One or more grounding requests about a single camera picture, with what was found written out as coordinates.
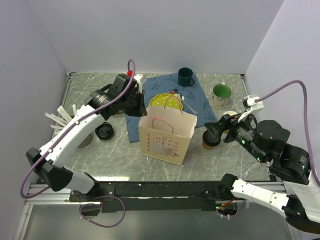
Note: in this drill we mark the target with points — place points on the small santa figurine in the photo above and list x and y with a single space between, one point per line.
176 93

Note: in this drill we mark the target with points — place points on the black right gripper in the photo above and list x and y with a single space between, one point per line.
226 120

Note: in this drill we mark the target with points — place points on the grey straw holder cup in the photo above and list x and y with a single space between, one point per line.
86 141

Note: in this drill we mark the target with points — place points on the dark green mug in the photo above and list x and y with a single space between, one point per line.
185 77

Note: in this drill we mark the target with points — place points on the brown paper coffee cup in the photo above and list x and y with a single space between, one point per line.
207 147

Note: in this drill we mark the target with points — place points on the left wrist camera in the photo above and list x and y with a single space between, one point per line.
140 79

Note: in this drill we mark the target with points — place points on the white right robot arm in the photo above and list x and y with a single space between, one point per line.
267 142

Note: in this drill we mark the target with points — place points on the kraft paper takeout bag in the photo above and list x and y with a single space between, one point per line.
165 133

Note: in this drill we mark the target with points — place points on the yellow-green scalloped plate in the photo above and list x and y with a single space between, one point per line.
166 100

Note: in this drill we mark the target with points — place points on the blue letter placemat cloth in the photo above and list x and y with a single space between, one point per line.
194 95

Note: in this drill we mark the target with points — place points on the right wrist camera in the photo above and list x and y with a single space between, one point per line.
252 104

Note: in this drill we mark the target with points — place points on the silver spoon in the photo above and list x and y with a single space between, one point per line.
184 101

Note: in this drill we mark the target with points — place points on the stack of paper cups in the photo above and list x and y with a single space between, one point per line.
230 113

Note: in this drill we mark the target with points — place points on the white green floral mug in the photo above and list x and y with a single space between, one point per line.
221 94

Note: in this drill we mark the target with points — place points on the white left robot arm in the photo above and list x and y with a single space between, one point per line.
125 94

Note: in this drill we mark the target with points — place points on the black coffee cup lid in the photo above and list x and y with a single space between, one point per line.
210 139

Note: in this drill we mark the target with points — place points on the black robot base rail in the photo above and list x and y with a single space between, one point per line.
156 195

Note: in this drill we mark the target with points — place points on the aluminium frame rail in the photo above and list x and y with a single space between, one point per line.
50 197

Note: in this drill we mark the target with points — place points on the white wrapped straws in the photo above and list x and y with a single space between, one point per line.
61 120

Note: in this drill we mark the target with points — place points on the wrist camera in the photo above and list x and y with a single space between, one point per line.
140 79
252 104

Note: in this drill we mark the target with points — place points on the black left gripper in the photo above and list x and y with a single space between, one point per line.
141 110

